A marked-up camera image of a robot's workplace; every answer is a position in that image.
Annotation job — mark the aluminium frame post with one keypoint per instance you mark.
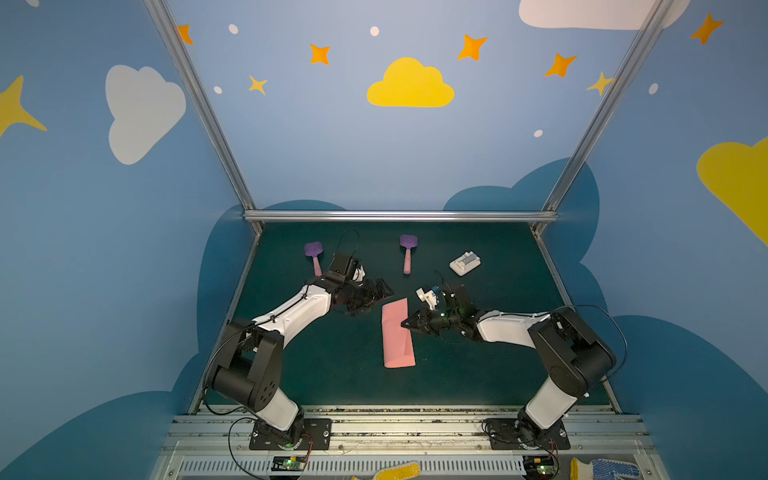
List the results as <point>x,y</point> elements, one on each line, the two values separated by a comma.
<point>631,64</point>
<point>165,23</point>

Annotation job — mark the green circuit board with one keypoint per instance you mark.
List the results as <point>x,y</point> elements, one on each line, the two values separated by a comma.
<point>540,468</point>
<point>288,464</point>

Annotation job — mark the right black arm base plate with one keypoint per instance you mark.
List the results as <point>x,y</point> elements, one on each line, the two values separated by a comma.
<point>517,434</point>

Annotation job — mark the yellow glove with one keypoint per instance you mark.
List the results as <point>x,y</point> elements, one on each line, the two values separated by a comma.
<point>404,471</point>

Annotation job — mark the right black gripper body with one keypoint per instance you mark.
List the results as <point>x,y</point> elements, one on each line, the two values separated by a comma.
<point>431,321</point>

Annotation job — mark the horizontal aluminium frame bar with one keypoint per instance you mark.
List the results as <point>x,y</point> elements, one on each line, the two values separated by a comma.
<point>399,216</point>

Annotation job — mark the left green circuit board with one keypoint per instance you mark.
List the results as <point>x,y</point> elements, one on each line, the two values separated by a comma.
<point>288,464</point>

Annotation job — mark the left purple pink spatula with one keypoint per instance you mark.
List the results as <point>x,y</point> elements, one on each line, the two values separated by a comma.
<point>313,250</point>

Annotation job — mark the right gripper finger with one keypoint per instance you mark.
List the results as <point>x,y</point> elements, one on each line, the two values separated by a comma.
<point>415,326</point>
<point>419,318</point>

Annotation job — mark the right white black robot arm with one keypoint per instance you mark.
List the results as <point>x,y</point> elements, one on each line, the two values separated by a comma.
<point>574,357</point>

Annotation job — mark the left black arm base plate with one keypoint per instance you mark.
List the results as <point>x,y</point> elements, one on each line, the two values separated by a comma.
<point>302,434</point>

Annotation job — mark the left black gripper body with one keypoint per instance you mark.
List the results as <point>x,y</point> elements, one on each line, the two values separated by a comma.
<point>366,291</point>

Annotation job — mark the white small plastic device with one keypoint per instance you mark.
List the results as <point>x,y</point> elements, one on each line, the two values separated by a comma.
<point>465,263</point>

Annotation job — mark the purple pink spatula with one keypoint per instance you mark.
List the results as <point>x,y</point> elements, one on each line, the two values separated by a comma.
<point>408,242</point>
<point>313,250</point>

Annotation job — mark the right green circuit board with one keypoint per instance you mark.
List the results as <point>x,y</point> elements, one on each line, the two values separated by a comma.
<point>540,468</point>

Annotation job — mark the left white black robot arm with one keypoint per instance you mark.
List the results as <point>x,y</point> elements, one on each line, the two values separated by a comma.
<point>247,365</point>

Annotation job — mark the blue white glove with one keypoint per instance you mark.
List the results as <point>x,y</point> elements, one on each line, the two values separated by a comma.
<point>603,469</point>

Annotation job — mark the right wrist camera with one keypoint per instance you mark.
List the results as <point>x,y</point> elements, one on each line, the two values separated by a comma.
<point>430,296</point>

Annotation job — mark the aluminium front rail base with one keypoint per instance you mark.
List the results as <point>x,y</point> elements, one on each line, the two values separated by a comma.
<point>447,442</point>

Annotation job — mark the pink square paper sheet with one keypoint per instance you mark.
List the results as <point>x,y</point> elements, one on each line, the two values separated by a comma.
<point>398,351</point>

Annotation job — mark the right aluminium frame post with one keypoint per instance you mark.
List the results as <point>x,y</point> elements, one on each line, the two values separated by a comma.
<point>631,64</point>

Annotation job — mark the left aluminium frame post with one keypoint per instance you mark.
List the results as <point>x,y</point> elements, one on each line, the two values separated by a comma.
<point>165,23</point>

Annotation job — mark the right purple pink spatula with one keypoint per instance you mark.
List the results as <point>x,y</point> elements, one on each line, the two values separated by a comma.
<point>408,242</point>

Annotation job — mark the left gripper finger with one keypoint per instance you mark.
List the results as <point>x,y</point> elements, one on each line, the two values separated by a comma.
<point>374,297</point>
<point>379,285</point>

